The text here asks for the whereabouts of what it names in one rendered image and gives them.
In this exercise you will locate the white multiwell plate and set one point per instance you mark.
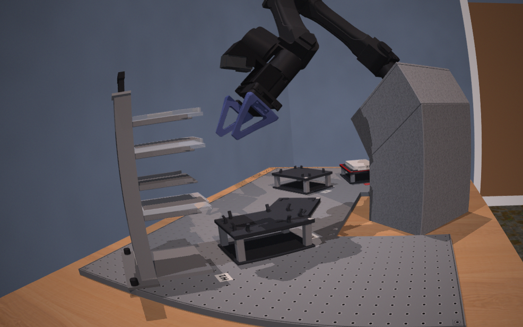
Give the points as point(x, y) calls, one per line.
point(191, 112)

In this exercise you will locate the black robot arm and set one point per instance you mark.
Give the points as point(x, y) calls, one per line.
point(296, 46)

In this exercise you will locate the translucent white rectangular plate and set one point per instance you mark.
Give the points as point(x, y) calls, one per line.
point(175, 203)
point(193, 142)

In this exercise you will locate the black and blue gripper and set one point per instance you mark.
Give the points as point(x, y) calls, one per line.
point(258, 102)

